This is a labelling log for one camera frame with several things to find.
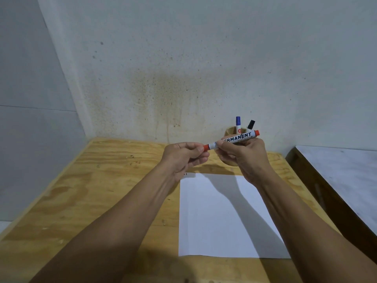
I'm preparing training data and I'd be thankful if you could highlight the person's left hand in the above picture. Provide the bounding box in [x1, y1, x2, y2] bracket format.
[160, 142, 210, 184]

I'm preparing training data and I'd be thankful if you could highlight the person's right hand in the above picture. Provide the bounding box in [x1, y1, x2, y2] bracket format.
[214, 137, 274, 187]

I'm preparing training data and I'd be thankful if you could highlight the red capped white marker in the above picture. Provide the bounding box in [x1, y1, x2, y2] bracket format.
[203, 130, 260, 152]

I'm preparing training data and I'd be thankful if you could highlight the person's right forearm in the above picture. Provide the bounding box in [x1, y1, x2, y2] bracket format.
[256, 170, 377, 283]

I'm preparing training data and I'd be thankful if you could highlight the person's left forearm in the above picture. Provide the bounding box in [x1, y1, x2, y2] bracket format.
[29, 165, 180, 283]

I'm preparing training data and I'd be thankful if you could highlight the wooden pen holder cup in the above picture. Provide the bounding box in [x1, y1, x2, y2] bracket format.
[218, 126, 257, 167]

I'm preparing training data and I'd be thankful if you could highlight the white paper sheet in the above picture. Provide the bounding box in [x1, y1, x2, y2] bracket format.
[178, 173, 292, 260]

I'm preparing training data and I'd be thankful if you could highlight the grey topped side table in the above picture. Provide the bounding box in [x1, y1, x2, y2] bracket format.
[286, 145, 377, 263]

